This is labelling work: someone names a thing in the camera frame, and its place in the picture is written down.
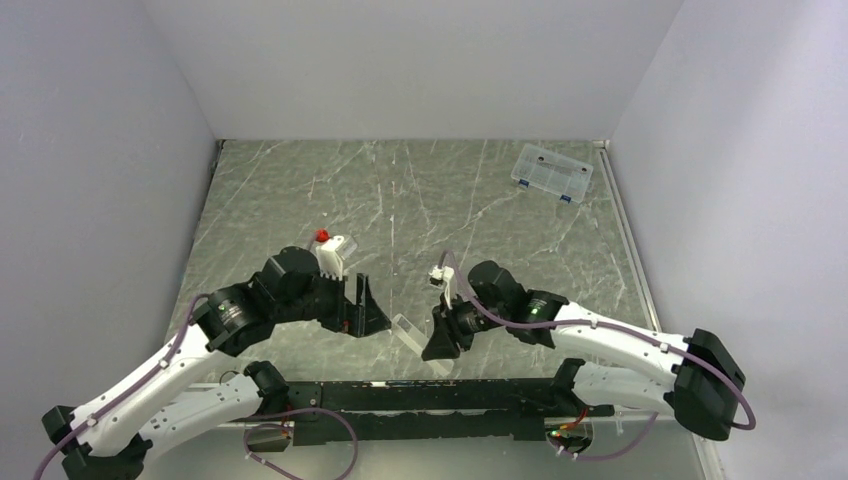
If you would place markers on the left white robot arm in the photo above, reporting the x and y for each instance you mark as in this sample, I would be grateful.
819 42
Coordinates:
114 435

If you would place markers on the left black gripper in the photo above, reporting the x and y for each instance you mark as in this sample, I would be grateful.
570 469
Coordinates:
365 316

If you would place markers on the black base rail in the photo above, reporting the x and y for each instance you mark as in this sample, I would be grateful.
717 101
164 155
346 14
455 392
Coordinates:
334 411

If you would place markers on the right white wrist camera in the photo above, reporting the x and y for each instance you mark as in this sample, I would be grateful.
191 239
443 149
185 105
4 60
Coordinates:
444 278

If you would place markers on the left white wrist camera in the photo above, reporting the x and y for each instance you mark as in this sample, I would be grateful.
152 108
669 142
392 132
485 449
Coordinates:
332 251

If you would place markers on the white remote control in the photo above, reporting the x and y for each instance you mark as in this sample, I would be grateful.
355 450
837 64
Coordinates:
416 340

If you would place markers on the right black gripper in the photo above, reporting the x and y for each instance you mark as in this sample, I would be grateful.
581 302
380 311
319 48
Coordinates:
444 342

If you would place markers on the clear plastic organizer box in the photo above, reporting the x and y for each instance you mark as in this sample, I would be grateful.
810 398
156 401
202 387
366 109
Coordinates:
566 178

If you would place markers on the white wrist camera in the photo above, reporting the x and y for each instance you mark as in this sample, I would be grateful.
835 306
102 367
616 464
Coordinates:
332 251
444 278

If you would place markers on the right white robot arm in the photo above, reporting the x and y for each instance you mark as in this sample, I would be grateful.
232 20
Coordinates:
692 378

